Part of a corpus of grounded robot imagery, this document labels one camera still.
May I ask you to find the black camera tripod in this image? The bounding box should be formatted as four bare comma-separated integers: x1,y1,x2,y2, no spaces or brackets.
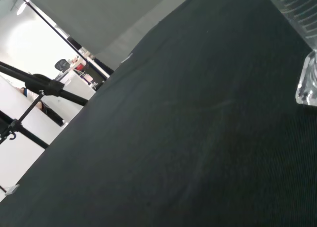
0,61,88,150

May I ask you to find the clear tape strip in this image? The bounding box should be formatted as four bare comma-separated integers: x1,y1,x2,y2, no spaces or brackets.
4,184,20,196
120,52,134,64

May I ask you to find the black table cloth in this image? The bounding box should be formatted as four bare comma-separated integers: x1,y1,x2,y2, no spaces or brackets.
0,0,317,227

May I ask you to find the black office chair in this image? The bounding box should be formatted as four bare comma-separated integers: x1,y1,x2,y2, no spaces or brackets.
54,59,71,72

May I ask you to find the white desk partition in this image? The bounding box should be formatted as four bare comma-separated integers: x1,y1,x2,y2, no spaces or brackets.
59,70,97,106

